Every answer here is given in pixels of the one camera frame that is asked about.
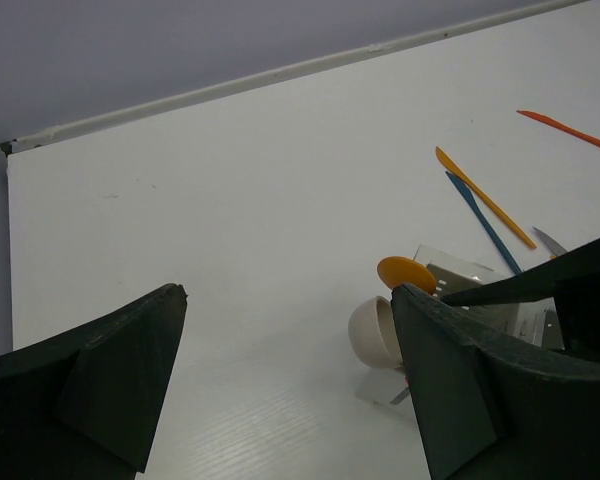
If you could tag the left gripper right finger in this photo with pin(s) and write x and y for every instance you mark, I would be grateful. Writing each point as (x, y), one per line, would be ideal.
(490, 406)

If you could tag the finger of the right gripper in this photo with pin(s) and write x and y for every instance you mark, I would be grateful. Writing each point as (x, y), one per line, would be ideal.
(577, 270)

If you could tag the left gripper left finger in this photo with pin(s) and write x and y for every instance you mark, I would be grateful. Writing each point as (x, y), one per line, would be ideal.
(86, 403)

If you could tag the beige spoon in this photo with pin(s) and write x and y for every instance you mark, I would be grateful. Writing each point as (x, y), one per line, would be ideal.
(372, 335)

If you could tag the red-orange knife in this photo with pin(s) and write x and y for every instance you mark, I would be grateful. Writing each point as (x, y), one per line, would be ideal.
(546, 120)

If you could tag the yellow-orange spoon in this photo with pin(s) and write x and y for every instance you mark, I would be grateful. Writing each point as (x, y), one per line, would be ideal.
(396, 270)

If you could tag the orange knife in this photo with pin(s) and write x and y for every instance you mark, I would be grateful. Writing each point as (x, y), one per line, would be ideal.
(451, 166)

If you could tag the blue knife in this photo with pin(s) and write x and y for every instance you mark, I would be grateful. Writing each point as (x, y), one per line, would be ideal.
(467, 195)

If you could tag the dark handle steel knife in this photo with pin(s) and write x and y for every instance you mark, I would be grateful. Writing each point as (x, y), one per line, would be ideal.
(551, 244)

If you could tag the aluminium table frame rail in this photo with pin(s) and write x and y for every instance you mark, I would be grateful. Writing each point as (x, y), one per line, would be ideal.
(66, 131)

